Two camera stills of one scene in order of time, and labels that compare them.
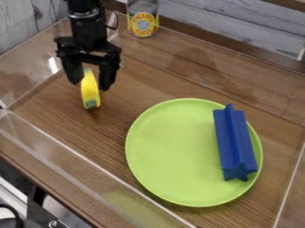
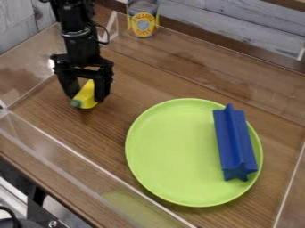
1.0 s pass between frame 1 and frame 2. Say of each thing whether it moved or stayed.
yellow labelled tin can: stayed
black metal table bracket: stayed
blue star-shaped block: stayed
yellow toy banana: moved
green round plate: stayed
